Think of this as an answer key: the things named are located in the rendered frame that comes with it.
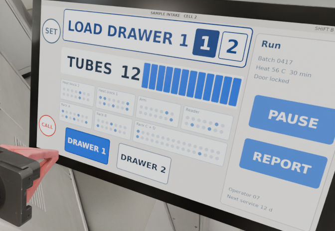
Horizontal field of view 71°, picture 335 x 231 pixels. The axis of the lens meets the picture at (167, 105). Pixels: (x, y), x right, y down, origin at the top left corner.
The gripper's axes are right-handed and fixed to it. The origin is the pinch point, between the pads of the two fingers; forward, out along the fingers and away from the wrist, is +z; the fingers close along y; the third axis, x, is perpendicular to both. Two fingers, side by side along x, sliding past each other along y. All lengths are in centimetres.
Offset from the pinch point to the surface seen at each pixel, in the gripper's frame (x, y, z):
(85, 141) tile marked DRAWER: 0.1, 0.0, 7.3
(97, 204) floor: 74, 41, 77
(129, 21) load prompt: -20.8, -5.8, 7.6
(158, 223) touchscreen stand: 69, 4, 76
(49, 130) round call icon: 0.2, 8.3, 7.3
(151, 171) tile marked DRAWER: 1.6, -12.8, 7.3
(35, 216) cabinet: 41, 31, 25
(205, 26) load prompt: -21.3, -17.2, 7.6
